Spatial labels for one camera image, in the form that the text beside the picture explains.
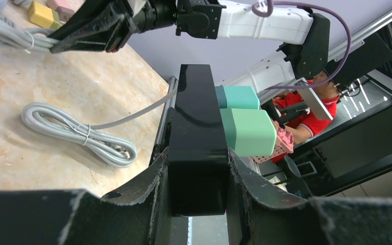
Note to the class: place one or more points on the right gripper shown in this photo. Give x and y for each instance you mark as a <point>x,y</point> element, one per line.
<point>102,26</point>

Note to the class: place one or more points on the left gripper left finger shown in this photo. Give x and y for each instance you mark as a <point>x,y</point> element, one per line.
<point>135,213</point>

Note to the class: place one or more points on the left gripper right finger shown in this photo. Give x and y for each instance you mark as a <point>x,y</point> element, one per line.
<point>258,212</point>

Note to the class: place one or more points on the pink USB charger plug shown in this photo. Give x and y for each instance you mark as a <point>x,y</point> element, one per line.
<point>62,7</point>

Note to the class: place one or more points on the yellow USB charger plug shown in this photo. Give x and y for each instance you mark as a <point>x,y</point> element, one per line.
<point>43,16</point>

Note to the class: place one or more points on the black power strip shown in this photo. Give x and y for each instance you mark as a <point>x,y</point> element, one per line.
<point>198,156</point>

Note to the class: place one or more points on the green plug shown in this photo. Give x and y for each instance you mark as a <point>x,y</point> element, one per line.
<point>249,132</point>

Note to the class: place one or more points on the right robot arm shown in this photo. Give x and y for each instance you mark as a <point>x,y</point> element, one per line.
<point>304,35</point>

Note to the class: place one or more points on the teal plug on black strip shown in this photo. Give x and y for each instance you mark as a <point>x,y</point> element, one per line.
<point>238,97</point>

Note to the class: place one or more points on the pink plastic basket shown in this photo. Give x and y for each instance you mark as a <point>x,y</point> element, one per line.
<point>284,145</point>

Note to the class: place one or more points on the person in red shirt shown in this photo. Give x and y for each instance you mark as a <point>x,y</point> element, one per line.
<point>307,126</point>

